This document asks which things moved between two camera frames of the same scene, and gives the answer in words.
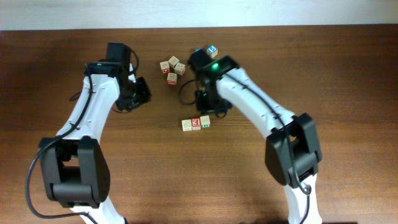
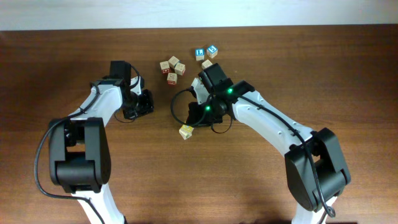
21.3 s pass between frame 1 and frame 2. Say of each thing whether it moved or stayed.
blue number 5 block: stayed
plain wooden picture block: stayed
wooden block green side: moved
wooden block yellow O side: stayed
